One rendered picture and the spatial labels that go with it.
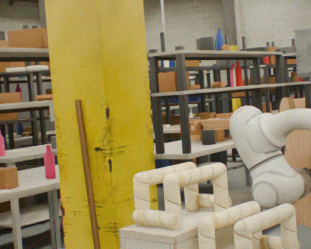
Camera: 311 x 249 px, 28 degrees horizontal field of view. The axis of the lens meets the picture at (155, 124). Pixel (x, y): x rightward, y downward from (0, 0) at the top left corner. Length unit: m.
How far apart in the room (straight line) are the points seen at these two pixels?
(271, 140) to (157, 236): 0.56
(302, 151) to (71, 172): 0.89
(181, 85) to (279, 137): 2.96
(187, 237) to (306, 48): 0.86
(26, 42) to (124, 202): 1.52
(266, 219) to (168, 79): 3.52
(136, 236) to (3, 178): 2.31
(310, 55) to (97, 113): 0.82
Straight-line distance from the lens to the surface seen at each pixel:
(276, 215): 1.25
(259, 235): 1.36
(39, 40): 3.59
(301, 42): 1.93
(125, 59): 2.38
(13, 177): 3.57
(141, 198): 1.30
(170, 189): 1.24
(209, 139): 5.26
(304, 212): 2.08
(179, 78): 4.62
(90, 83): 2.32
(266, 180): 1.66
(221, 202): 1.38
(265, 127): 1.68
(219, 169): 1.36
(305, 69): 1.92
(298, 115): 1.65
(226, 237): 1.35
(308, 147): 2.05
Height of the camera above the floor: 1.38
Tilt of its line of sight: 3 degrees down
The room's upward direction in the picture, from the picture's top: 4 degrees counter-clockwise
